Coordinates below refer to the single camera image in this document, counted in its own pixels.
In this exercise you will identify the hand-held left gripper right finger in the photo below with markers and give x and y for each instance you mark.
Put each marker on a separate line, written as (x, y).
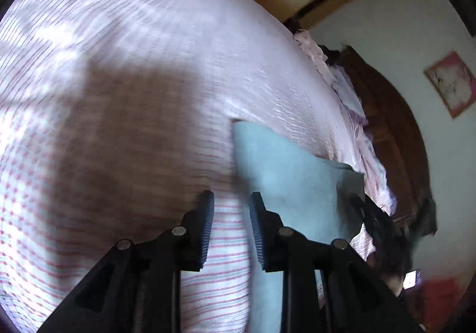
(256, 229)

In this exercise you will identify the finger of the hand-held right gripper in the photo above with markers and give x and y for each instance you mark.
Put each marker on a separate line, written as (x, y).
(368, 212)

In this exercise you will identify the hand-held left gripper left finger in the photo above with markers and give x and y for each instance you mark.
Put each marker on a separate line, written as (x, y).
(206, 229)

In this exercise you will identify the light blue pants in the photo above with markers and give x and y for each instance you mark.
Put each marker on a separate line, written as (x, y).
(290, 176)

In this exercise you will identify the red object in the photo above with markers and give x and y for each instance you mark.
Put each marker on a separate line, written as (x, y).
(442, 290)

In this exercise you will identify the dark wooden headboard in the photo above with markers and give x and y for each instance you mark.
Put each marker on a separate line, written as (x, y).
(394, 124)

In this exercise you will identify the pink checkered bed sheet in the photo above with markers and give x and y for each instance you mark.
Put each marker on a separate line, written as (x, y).
(130, 76)

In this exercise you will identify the crumpled pink blanket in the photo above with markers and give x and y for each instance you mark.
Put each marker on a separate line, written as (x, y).
(312, 50)

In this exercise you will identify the pink framed wall picture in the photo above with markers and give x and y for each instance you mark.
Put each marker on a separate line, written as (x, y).
(452, 85)

